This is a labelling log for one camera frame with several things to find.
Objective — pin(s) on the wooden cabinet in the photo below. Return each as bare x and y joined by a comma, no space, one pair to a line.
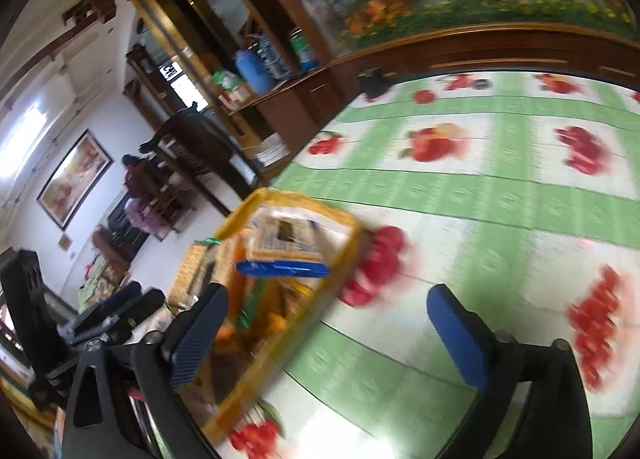
310,89

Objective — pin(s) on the framed wall picture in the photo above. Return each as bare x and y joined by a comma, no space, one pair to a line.
75,179

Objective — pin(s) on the dark wooden chair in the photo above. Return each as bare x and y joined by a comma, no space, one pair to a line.
190,134

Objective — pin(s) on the blue thermos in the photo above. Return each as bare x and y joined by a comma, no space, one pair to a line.
252,71

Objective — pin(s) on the orange snack packet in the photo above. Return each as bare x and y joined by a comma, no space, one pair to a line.
275,324

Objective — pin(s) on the fruit print tablecloth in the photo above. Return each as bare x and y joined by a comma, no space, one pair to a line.
450,189

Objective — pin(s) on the small black device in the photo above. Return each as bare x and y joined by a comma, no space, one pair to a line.
374,83

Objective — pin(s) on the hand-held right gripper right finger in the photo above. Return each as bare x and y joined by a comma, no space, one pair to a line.
455,334

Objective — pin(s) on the large water bottle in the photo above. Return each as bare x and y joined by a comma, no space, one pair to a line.
272,56

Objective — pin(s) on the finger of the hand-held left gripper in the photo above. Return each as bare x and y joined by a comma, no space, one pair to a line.
100,314
145,306

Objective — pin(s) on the blue edged cracker packet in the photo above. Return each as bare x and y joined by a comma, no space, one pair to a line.
280,239

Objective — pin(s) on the yellow tray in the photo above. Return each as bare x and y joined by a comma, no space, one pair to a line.
310,204

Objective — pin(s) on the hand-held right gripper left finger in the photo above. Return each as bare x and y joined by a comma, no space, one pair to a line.
200,334

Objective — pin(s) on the green edged cracker packet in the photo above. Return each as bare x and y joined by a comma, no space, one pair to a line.
192,264

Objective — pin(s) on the white paper stack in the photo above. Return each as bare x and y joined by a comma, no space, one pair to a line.
272,151

